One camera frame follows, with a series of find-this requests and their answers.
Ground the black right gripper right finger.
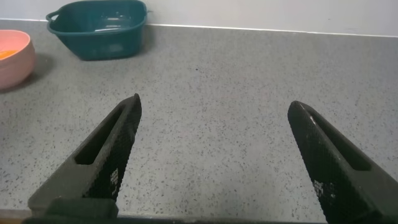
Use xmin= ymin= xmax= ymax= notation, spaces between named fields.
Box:
xmin=287 ymin=100 xmax=398 ymax=224

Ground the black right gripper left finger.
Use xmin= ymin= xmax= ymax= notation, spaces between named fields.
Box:
xmin=27 ymin=93 xmax=143 ymax=210

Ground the pink bowl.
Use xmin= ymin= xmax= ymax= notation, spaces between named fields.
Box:
xmin=0 ymin=29 xmax=37 ymax=91

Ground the orange liquid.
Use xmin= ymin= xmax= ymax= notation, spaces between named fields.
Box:
xmin=0 ymin=49 xmax=18 ymax=60

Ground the teal square plastic basin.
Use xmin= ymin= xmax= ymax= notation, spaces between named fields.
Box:
xmin=45 ymin=0 xmax=149 ymax=62

